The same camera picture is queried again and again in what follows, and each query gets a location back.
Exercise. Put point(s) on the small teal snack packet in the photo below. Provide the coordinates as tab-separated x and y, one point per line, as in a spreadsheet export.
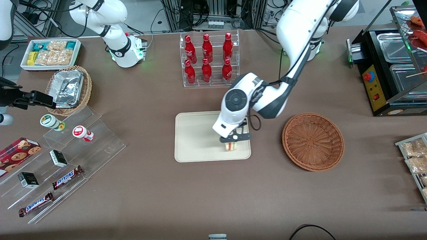
71	44

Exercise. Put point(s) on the aluminium foil container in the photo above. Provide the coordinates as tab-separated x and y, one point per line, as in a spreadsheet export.
68	88

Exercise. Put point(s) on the clear bag of crackers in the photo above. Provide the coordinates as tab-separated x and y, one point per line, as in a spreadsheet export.
417	164
424	180
56	45
46	57
65	56
425	193
413	148

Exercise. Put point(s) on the small gray device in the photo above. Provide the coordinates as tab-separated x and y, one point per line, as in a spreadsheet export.
217	237

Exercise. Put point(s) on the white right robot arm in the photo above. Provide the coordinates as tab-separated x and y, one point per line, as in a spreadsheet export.
100	13

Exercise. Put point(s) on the clear acrylic stepped shelf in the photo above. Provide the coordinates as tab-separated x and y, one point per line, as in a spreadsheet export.
106	143

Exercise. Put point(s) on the Snickers chocolate bar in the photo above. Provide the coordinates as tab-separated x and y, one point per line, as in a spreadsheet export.
66	177
36	204

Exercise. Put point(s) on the steel food pan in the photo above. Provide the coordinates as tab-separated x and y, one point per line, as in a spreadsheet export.
393	46
405	80

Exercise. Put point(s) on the yellow snack packet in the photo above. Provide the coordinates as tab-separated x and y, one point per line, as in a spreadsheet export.
31	58

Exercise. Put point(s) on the white power strip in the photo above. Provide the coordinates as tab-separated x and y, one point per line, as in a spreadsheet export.
216	24

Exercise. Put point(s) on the clear acrylic bottle rack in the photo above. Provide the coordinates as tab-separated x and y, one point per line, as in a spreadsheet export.
215	56

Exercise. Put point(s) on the black food warmer, yellow panel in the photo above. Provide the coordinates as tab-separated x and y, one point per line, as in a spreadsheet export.
375	86

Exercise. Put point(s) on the white rectangular snack bin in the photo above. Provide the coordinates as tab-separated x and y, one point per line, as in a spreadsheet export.
46	68

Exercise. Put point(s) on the green lid yogurt cup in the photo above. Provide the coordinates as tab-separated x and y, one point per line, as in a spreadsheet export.
48	120

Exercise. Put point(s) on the aluminium frame rack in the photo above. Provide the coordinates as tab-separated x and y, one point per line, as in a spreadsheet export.
173	16

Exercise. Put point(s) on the light tan wicker basket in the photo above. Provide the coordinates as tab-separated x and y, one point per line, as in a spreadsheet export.
86	96

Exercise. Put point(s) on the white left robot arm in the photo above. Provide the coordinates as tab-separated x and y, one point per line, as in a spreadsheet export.
300	20

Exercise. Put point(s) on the wooden skewer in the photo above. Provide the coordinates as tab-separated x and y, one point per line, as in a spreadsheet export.
415	75

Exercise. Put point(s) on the red lid yogurt cup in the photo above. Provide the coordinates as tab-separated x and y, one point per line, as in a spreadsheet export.
79	131

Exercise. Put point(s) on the green snack packet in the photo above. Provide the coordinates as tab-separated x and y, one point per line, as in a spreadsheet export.
40	46

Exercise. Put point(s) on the cream plastic tray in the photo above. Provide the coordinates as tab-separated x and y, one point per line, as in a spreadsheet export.
196	140

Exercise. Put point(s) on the gray snack display tray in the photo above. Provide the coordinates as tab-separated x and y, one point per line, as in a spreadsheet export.
397	144

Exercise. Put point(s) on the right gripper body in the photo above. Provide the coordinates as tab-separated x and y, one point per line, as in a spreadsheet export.
16	99

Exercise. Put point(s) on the triangle sandwich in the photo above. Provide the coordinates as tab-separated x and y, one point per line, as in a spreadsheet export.
231	146

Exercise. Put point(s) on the red cola bottle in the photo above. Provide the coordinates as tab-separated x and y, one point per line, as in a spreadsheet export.
190	74
207	48
206	71
228	46
227	70
190	50

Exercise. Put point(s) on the small black carton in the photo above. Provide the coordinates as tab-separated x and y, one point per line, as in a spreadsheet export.
59	159
28	180

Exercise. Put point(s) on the red tartan cookie box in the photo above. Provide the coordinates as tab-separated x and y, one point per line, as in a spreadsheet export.
16	155

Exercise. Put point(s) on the brown round wicker basket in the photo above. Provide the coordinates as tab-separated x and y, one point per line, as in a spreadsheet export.
313	141

